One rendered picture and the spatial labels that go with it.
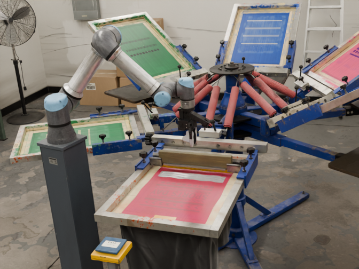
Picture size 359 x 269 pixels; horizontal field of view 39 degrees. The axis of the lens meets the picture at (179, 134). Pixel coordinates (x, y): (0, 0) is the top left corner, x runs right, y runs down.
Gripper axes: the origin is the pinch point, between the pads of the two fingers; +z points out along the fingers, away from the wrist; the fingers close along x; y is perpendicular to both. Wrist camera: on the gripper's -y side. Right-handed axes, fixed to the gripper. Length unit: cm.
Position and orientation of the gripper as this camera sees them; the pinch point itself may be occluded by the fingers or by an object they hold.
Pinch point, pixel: (194, 143)
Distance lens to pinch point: 266.8
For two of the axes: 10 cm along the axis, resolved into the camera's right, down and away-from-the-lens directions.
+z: 0.7, 9.4, 3.5
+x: -3.3, 3.5, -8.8
